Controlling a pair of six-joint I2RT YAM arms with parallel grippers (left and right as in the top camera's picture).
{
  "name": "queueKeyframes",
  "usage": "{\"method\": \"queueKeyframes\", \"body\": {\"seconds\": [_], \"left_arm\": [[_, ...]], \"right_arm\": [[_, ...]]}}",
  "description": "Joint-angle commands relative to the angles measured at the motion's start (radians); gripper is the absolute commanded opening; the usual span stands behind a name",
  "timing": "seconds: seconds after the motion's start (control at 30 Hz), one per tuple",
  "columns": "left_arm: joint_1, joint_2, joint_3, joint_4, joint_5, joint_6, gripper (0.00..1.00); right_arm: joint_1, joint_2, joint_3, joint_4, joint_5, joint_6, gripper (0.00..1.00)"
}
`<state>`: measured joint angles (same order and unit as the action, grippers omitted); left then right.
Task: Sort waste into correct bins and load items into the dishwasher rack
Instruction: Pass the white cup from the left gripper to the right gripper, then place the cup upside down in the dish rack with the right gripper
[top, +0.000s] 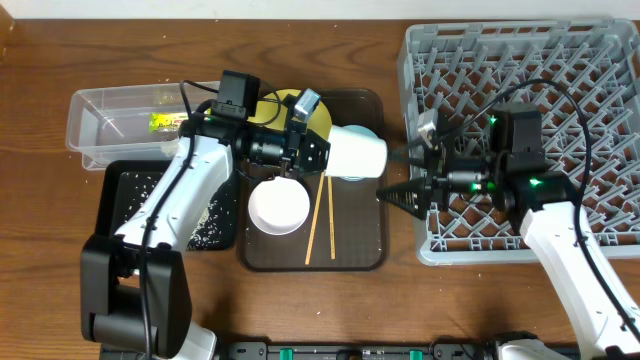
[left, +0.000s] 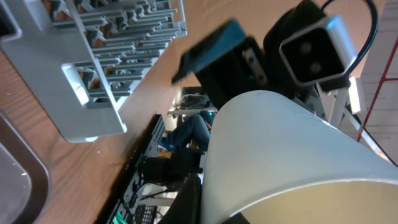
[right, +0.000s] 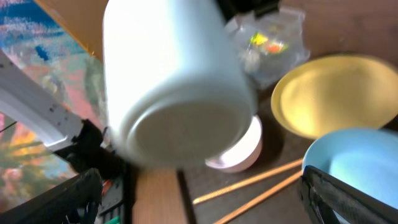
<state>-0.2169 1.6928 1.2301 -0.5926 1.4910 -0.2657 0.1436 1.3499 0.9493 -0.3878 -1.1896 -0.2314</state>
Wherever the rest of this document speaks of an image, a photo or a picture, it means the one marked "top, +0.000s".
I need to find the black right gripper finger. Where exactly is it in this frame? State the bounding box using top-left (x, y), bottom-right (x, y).
top-left (387, 138), bottom-right (426, 165)
top-left (376, 179), bottom-right (431, 220)

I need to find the pink white bowl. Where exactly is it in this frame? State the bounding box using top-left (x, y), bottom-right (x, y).
top-left (248, 177), bottom-right (310, 236)

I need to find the cream white cup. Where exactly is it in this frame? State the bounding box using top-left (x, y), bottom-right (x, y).
top-left (325, 125), bottom-right (388, 179)

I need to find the light blue bowl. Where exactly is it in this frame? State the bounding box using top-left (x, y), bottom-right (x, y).
top-left (343, 125), bottom-right (377, 182)

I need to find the green snack wrapper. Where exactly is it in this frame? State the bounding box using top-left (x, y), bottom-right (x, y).
top-left (148, 112), bottom-right (189, 133)

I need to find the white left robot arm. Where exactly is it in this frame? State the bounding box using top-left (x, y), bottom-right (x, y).
top-left (80, 70), bottom-right (330, 359)

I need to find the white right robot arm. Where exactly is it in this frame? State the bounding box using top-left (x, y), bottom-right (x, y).
top-left (377, 103), bottom-right (639, 359)

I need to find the grey dishwasher rack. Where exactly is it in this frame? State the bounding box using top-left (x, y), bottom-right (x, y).
top-left (397, 19), bottom-right (639, 259)

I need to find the yellow plate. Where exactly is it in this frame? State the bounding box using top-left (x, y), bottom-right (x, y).
top-left (248, 89), bottom-right (332, 140)

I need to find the dark brown serving tray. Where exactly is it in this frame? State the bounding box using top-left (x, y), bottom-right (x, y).
top-left (238, 88), bottom-right (388, 272)

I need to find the pile of rice grains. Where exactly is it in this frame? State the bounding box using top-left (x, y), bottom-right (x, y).
top-left (110, 171), bottom-right (239, 251)

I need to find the clear plastic bin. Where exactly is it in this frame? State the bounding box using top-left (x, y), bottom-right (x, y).
top-left (65, 80), bottom-right (224, 172)

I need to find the black plastic bin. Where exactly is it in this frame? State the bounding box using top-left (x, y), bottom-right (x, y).
top-left (95, 160), bottom-right (239, 251)

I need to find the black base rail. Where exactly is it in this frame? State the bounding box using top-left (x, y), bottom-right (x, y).
top-left (214, 342), bottom-right (494, 360)

